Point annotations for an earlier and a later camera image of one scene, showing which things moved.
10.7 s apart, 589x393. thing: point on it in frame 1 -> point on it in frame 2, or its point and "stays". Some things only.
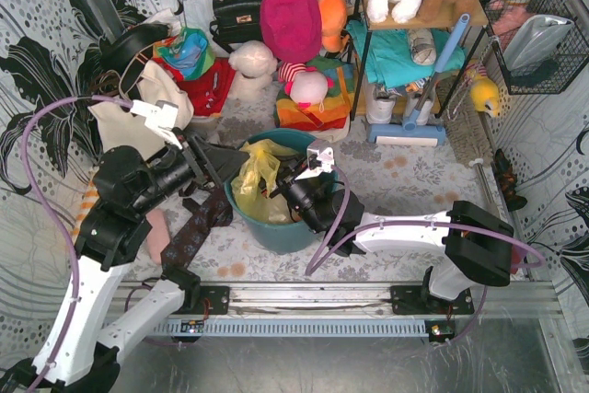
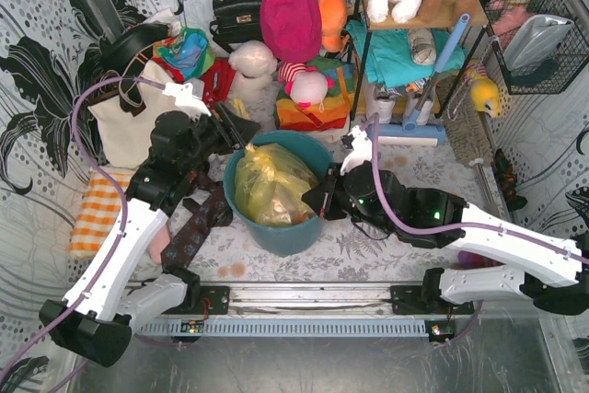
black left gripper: [198, 163] -> [230, 124]
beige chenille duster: [467, 132] stays
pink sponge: [158, 237] stays
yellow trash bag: [260, 158] stays
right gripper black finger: [288, 170] -> [318, 198]
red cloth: [208, 91] stays
